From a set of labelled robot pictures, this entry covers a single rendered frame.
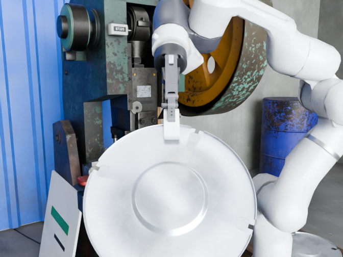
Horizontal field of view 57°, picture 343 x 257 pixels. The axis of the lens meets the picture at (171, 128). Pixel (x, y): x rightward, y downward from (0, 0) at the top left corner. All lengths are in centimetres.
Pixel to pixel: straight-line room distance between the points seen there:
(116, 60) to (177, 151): 80
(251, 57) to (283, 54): 58
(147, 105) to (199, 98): 31
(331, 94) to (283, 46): 17
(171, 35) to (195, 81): 101
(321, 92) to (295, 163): 20
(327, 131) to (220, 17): 43
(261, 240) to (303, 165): 25
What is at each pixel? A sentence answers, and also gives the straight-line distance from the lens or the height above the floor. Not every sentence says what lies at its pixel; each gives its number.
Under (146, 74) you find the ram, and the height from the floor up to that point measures 114.
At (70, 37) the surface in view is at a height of 128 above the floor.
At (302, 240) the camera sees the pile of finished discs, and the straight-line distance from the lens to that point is 166.
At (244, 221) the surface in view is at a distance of 55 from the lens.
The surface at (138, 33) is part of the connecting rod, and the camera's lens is 145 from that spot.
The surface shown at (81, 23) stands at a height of 134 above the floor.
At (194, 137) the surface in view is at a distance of 60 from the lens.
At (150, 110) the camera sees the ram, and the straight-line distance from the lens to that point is 146.
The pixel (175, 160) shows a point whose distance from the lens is 58.
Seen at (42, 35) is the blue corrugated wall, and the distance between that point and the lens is 254.
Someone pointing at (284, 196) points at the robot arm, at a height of 83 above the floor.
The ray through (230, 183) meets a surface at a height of 96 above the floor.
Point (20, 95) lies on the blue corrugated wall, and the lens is 250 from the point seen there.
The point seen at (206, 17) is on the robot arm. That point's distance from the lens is 77.
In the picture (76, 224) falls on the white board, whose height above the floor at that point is 46.
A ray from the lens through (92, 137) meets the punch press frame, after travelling 164.
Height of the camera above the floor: 115
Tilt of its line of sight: 10 degrees down
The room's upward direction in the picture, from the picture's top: straight up
